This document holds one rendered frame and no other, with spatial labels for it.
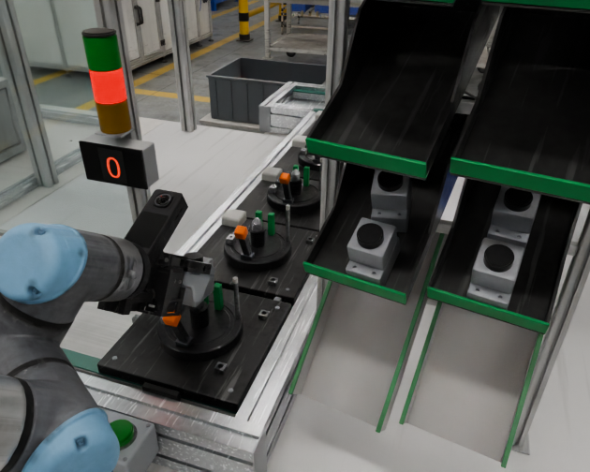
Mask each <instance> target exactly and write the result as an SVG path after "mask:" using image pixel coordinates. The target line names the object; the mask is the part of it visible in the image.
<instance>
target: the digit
mask: <svg viewBox="0 0 590 472"><path fill-rule="evenodd" d="M97 150H98V155H99V160H100V165H101V169H102V173H103V178H104V180H106V181H112V182H117V183H123V184H127V178H126V173H125V163H124V158H123V153H122V151H117V150H111V149H105V148H99V147H97Z"/></svg>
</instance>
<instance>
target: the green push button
mask: <svg viewBox="0 0 590 472"><path fill-rule="evenodd" d="M110 426H111V428H112V430H113V431H114V433H115V434H116V436H117V438H118V441H119V445H120V448H121V447H122V446H124V445H126V444H127V443H129V442H130V441H131V439H132V438H133V435H134V428H133V425H132V423H131V422H130V421H129V420H115V421H113V422H111V423H110Z"/></svg>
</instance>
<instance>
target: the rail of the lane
mask: <svg viewBox="0 0 590 472"><path fill-rule="evenodd" d="M76 372H77V373H78V375H79V377H80V378H81V380H82V382H83V384H84V385H85V387H86V388H87V390H88V391H89V392H90V393H91V395H92V396H93V398H94V400H95V401H96V403H97V405H98V406H99V407H103V408H106V409H108V410H111V411H114V412H118V413H121V414H124V415H127V416H130V417H133V418H136V419H139V420H145V421H148V422H150V423H153V424H154V425H155V432H156V437H157V442H158V447H159V452H158V453H157V455H156V456H155V458H154V459H153V461H152V463H154V464H157V465H162V466H165V467H167V468H170V469H173V470H176V471H179V472H267V446H266V427H264V426H262V425H259V424H256V423H253V422H250V421H246V420H241V419H237V418H234V417H231V416H228V415H225V414H221V413H218V412H214V411H212V410H209V409H205V408H202V407H198V406H192V405H190V404H187V403H183V402H180V401H181V395H180V392H179V391H174V390H171V389H167V388H164V387H160V386H157V385H154V384H151V383H147V382H144V384H143V385H142V390H139V389H135V388H132V387H128V386H126V385H123V384H119V383H116V382H112V381H109V380H107V379H103V378H100V377H96V376H90V375H87V374H85V373H81V372H78V371H76Z"/></svg>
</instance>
